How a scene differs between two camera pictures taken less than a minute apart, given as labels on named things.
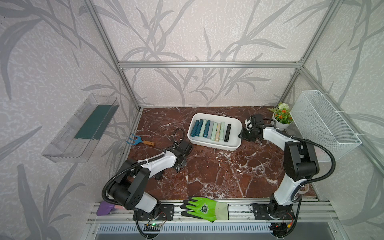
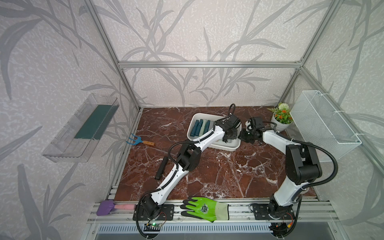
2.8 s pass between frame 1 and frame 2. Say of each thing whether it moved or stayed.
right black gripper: stayed
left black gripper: moved
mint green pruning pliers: stayed
